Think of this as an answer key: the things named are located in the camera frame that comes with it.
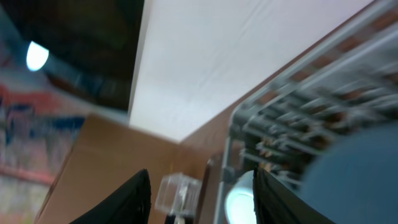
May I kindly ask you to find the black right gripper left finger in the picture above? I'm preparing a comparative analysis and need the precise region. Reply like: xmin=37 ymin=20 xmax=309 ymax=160
xmin=70 ymin=169 xmax=151 ymax=224

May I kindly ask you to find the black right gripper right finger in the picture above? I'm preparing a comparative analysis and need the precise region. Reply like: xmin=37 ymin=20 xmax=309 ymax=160
xmin=252 ymin=168 xmax=333 ymax=224

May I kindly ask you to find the light blue bowl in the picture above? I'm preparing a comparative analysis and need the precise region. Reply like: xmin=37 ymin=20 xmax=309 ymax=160
xmin=224 ymin=170 xmax=257 ymax=224

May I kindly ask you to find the dark blue plate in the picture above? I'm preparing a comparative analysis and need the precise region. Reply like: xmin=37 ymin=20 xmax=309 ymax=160
xmin=299 ymin=123 xmax=397 ymax=224

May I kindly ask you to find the grey dishwasher rack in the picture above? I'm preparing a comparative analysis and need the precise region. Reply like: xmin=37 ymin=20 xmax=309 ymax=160
xmin=213 ymin=1 xmax=397 ymax=223

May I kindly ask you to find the clear plastic bin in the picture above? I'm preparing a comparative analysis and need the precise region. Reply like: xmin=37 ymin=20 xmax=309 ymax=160
xmin=155 ymin=173 xmax=202 ymax=217

